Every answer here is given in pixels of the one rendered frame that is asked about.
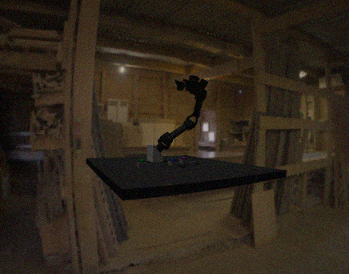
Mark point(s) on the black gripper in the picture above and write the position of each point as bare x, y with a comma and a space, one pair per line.
191, 86

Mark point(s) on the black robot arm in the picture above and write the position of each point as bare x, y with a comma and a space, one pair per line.
200, 96

